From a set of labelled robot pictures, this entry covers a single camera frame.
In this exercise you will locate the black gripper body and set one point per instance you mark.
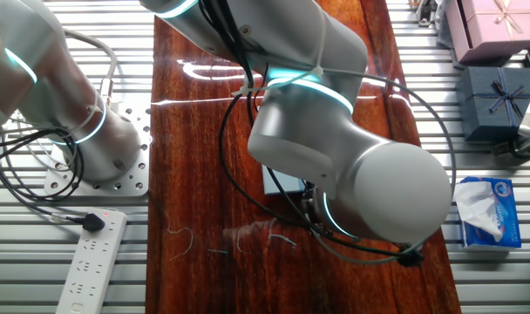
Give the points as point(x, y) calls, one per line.
point(313, 205)

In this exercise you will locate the light blue casing with bow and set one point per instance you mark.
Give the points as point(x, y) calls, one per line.
point(282, 183)

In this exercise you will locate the dark blue gift box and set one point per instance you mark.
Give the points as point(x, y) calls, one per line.
point(487, 104)

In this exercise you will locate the pink gift box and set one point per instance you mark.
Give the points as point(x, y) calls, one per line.
point(491, 30)

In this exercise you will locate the wood grain table mat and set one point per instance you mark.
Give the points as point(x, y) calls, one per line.
point(334, 288)

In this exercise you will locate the blue tissue pack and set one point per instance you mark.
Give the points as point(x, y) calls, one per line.
point(487, 213)

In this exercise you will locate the black power plug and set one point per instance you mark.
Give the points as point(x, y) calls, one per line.
point(93, 222)

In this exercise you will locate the white power strip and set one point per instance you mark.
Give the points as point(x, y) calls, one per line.
point(90, 270)

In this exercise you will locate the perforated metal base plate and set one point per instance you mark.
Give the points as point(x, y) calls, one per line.
point(130, 185)

